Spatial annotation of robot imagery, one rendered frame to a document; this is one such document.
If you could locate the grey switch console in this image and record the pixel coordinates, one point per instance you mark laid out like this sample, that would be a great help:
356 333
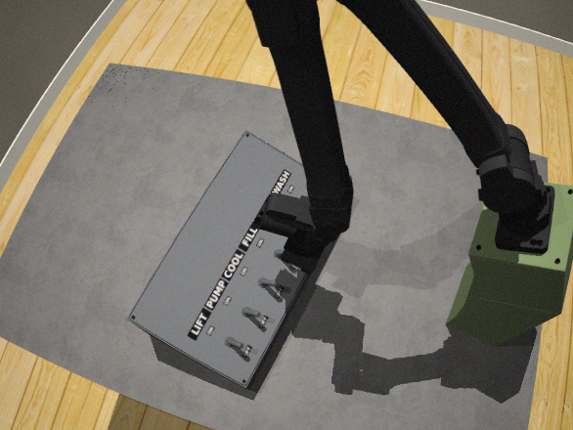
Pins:
221 271

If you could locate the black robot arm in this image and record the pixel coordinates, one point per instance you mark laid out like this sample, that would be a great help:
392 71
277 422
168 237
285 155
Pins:
411 38

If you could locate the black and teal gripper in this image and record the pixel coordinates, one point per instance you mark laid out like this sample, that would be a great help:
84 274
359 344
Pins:
306 262

